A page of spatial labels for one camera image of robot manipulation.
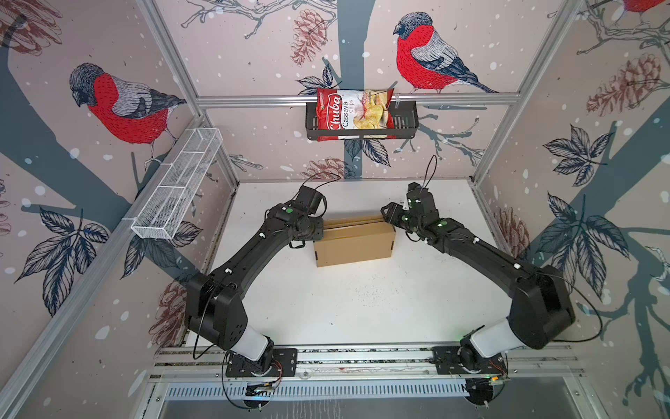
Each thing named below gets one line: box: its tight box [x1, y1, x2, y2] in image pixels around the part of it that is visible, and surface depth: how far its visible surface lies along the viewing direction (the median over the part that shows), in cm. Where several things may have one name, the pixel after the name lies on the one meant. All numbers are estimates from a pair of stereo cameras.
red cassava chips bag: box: [315, 87, 397, 142], surface depth 90 cm
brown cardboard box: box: [314, 214, 397, 268], surface depth 89 cm
